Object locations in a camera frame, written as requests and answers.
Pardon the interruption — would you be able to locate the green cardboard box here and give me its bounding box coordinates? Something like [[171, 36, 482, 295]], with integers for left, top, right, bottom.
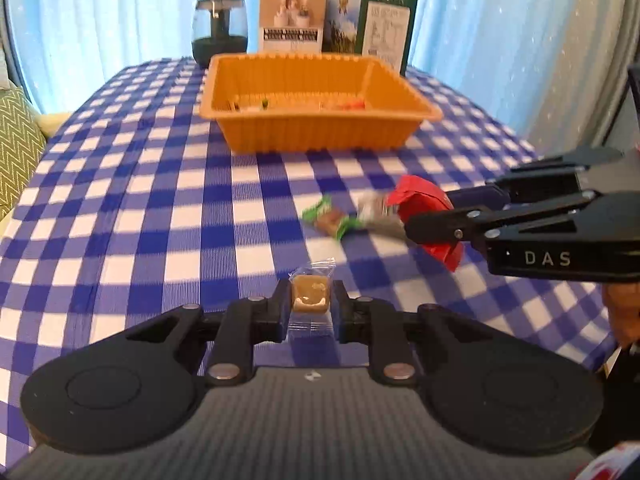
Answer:
[[322, 0, 418, 77]]

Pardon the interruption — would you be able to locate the person's right hand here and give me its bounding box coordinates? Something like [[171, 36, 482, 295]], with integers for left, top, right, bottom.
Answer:
[[601, 282, 640, 350]]

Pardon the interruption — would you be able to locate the grey clear snack packet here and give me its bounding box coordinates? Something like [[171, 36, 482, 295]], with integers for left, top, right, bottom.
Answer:
[[356, 191, 416, 241]]

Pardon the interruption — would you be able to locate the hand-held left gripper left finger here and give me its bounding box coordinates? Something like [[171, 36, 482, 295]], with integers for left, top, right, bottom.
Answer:
[[125, 280, 293, 386]]

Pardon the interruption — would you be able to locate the green wrapped snack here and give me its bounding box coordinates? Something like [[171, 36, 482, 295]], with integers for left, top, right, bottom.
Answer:
[[301, 195, 367, 241]]

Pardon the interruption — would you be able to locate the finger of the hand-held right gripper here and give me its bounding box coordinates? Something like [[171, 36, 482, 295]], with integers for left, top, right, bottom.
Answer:
[[445, 147, 626, 211], [404, 190, 608, 257]]

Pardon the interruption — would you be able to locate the person's patterned clothing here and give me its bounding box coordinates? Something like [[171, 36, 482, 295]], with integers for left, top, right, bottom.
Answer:
[[570, 440, 640, 480]]

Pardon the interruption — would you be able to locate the dark glass jar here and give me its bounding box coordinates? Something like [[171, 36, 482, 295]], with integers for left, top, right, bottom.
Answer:
[[191, 0, 249, 68]]

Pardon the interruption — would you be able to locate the blue star curtain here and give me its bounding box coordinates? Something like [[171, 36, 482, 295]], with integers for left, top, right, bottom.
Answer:
[[5, 0, 616, 151]]

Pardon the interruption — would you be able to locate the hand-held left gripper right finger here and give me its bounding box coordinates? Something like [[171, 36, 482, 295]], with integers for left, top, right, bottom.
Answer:
[[331, 280, 501, 386]]

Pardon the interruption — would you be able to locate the light green sofa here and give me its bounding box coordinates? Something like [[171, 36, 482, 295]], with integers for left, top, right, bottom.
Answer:
[[0, 110, 71, 238]]

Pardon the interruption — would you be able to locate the blue checkered tablecloth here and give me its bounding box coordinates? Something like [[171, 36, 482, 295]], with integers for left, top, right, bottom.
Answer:
[[0, 55, 621, 461]]

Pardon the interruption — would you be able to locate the clear brown candy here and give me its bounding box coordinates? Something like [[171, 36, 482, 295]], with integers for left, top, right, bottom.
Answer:
[[286, 257, 337, 341]]

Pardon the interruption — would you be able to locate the large red snack packet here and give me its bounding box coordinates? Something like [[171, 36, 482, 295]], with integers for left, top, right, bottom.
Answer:
[[385, 175, 466, 273]]

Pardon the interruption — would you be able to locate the grey curtain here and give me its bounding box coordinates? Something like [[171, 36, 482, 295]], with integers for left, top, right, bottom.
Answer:
[[530, 0, 640, 148]]

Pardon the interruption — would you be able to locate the white cardboard box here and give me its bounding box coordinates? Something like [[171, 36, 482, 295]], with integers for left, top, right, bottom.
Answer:
[[258, 0, 328, 53]]

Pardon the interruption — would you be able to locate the green chevron pillow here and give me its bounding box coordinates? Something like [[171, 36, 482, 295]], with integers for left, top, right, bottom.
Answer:
[[0, 82, 48, 221]]

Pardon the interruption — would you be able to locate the orange plastic tray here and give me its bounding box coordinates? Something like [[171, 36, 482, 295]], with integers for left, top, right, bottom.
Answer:
[[199, 52, 443, 153]]

